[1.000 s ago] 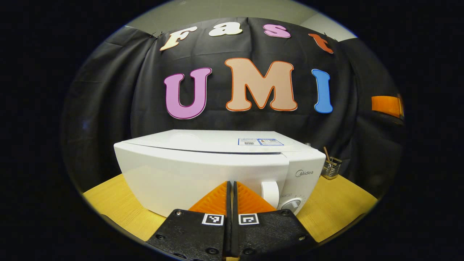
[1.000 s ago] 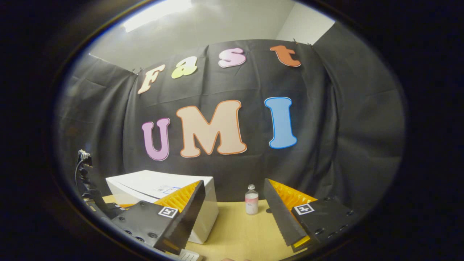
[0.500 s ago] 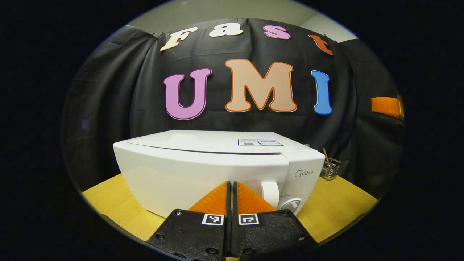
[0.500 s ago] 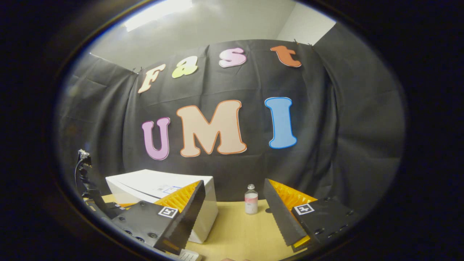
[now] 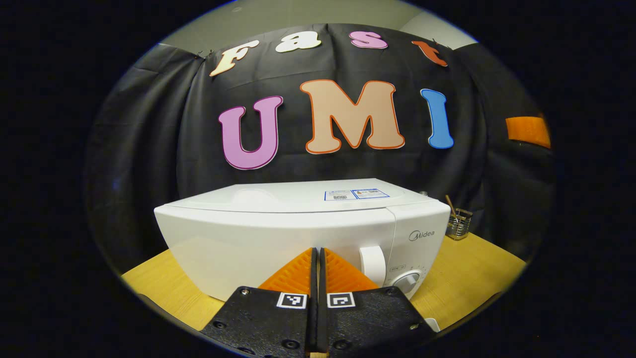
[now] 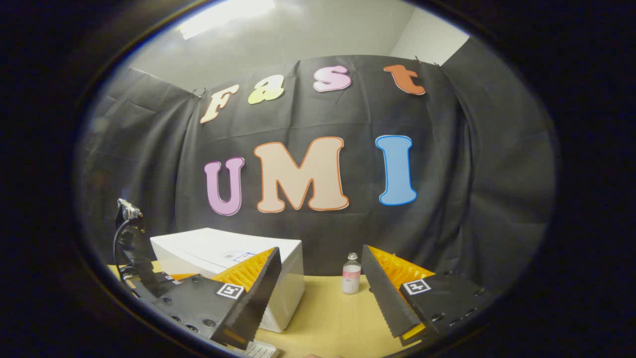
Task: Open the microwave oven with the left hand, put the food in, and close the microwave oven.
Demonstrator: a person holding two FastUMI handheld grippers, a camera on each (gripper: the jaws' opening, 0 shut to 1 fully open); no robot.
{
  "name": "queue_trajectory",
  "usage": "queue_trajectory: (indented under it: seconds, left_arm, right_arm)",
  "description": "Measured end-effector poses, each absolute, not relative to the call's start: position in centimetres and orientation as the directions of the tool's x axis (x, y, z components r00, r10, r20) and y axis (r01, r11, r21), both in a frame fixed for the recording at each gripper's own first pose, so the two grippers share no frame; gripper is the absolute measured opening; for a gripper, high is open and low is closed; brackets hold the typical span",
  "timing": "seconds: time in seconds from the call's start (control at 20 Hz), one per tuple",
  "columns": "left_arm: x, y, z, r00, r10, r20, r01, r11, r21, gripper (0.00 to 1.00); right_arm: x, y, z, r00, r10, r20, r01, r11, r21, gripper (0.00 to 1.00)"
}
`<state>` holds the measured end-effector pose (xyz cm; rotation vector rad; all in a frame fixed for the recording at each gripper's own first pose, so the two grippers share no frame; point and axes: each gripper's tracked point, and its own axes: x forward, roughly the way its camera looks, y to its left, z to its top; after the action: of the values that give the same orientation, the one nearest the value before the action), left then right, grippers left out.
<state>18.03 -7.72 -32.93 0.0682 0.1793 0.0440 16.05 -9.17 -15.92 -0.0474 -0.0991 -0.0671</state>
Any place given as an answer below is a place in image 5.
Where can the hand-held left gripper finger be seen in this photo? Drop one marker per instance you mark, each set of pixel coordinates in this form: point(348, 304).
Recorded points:
point(322, 318)
point(314, 318)

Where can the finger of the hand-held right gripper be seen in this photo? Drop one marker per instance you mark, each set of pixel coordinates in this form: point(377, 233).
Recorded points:
point(529, 132)

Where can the white microwave oven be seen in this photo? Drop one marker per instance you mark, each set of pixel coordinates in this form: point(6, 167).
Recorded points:
point(273, 233)

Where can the wooden stick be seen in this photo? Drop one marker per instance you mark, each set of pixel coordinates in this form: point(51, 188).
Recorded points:
point(449, 203)

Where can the white foam tray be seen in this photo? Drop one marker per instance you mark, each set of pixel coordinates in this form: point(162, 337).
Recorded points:
point(432, 324)

